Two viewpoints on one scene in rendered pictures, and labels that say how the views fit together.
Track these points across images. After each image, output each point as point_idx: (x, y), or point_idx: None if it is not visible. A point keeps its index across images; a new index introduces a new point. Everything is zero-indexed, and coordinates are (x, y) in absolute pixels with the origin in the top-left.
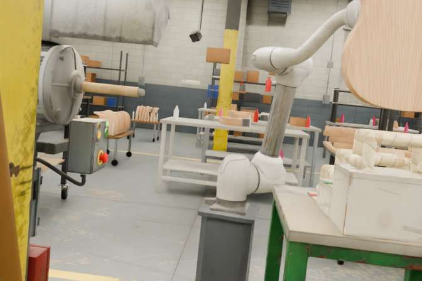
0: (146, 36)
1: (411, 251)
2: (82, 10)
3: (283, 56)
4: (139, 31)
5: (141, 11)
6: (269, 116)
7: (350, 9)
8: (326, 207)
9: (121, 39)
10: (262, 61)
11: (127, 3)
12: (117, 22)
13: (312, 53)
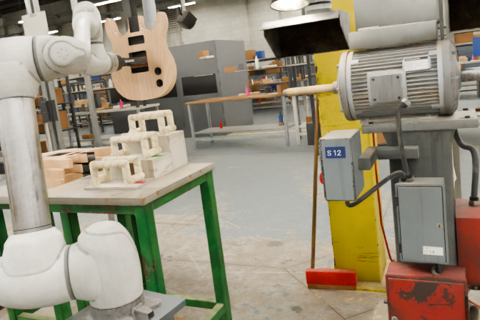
0: (284, 52)
1: None
2: (327, 33)
3: None
4: (288, 48)
5: (287, 36)
6: (37, 158)
7: (100, 22)
8: (169, 167)
9: (301, 53)
10: (89, 60)
11: (296, 29)
12: (303, 42)
13: None
